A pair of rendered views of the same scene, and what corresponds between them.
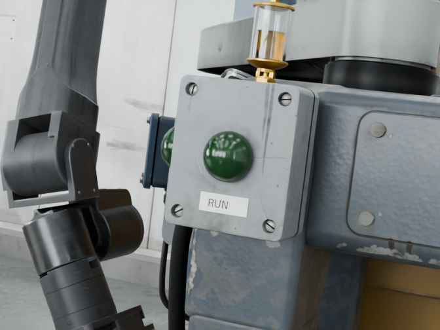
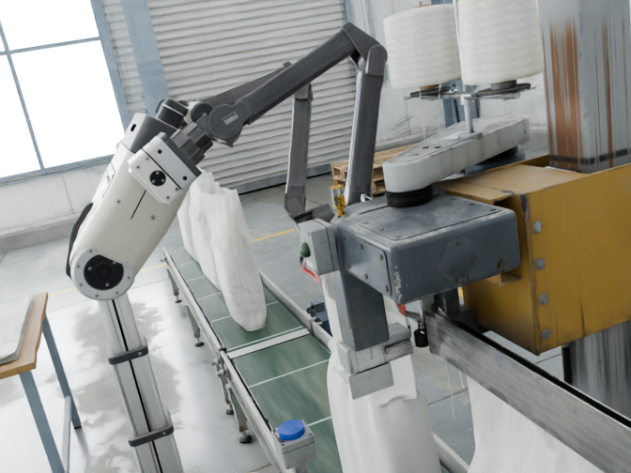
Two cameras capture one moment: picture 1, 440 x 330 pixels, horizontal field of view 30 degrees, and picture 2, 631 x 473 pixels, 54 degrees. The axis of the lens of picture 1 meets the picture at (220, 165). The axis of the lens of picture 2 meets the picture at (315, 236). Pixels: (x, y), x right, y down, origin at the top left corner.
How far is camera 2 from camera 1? 0.98 m
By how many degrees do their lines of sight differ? 52
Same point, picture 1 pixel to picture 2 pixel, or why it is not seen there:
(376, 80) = (389, 200)
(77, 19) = (356, 159)
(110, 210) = not seen: hidden behind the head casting
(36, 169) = not seen: hidden behind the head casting
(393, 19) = (390, 176)
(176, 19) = not seen: outside the picture
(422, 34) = (401, 179)
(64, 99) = (349, 196)
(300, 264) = (344, 278)
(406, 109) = (347, 231)
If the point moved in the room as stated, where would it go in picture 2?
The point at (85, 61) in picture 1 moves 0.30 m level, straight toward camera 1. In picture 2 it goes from (361, 175) to (278, 212)
